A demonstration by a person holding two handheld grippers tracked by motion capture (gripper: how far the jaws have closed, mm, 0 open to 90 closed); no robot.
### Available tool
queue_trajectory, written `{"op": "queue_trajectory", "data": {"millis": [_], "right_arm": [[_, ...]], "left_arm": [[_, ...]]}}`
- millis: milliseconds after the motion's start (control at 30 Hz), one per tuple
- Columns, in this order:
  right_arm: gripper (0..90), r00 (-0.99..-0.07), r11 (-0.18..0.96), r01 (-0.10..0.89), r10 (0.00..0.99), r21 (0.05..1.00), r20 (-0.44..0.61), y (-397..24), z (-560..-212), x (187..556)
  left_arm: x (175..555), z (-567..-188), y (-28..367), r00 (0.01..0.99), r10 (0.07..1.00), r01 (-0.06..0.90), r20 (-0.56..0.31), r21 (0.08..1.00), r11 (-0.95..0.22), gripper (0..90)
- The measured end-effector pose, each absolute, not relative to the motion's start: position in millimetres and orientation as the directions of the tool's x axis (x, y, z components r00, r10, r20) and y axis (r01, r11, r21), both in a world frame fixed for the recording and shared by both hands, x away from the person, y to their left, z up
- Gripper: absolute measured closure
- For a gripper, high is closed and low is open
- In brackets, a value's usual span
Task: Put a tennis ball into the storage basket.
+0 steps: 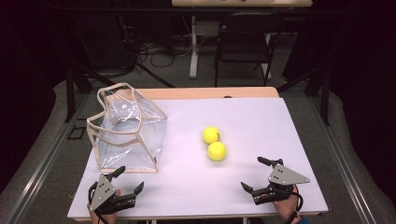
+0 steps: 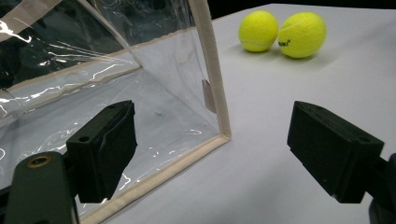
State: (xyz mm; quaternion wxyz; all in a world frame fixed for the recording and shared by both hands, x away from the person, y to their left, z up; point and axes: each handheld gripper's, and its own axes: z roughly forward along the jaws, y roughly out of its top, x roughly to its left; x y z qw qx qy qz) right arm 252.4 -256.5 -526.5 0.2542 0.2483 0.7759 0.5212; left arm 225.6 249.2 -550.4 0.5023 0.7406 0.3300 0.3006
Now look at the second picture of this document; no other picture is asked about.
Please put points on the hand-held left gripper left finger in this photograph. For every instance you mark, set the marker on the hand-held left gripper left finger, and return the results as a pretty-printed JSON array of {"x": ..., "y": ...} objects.
[{"x": 102, "y": 155}]

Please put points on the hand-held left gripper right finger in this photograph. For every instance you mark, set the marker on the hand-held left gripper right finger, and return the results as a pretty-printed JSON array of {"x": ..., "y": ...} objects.
[{"x": 330, "y": 149}]

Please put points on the yellow tennis ball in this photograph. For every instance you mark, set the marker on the yellow tennis ball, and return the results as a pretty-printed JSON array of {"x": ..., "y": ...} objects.
[
  {"x": 258, "y": 30},
  {"x": 302, "y": 34}
]

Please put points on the transparent bag with beige trim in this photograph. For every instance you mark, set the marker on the transparent bag with beige trim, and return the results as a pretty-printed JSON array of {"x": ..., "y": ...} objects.
[{"x": 214, "y": 77}]

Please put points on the white table cover sheet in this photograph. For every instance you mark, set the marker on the white table cover sheet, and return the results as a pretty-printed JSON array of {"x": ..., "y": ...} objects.
[{"x": 264, "y": 161}]

